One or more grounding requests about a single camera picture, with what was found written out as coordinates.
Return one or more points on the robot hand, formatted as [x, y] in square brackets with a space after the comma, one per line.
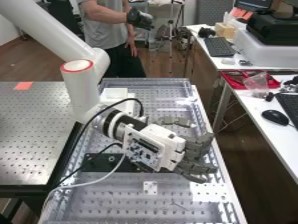
[154, 146]

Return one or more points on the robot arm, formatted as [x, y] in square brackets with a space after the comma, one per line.
[48, 31]

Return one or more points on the small white square block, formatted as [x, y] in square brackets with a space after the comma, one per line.
[150, 187]

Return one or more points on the black plate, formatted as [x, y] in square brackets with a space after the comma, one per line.
[100, 162]

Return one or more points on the small white box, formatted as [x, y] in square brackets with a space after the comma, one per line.
[116, 95]

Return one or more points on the clear box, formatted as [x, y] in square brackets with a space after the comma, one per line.
[208, 200]

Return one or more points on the white desk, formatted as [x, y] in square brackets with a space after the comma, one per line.
[261, 140]
[213, 61]

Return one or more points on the red tray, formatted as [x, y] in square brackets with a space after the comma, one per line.
[233, 80]

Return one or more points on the black mouse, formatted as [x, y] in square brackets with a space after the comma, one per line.
[274, 117]

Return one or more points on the clear plastic cup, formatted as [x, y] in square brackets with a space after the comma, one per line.
[257, 85]

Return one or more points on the white mouse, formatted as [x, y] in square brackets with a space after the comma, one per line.
[228, 61]

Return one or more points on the black keyboard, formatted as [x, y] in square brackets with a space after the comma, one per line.
[290, 108]
[218, 46]

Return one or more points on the tripod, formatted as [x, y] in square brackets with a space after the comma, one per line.
[170, 36]

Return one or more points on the orange tape patch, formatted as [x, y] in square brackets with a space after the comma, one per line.
[23, 85]

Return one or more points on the person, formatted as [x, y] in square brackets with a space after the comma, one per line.
[107, 30]

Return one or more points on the white crate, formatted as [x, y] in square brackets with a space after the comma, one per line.
[261, 50]

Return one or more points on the black machine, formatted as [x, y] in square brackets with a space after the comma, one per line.
[274, 28]

